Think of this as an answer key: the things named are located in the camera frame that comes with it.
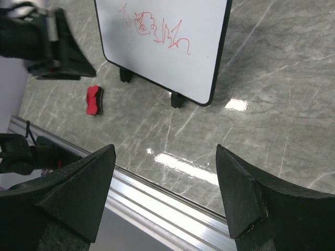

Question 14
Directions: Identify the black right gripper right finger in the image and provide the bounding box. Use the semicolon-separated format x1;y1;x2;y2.
216;145;334;250

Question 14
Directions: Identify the small black-framed whiteboard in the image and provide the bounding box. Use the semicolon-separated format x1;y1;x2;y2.
94;1;232;107

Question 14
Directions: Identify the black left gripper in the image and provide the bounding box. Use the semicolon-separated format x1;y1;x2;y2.
1;1;96;80

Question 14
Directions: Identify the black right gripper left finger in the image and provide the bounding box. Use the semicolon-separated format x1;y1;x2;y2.
1;144;115;250

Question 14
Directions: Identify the right whiteboard stand foot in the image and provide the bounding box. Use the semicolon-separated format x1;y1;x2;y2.
171;92;187;109

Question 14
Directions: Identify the red and black eraser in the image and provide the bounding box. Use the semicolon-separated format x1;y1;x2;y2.
86;85;104;116

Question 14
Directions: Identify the aluminium front rail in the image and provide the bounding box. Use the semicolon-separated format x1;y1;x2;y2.
7;116;236;250

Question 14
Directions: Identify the left whiteboard stand foot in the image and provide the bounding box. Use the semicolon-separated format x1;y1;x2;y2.
119;67;133;83

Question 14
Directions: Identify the whiteboard stand foot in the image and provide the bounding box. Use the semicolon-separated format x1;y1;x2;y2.
119;67;133;83
171;92;187;109

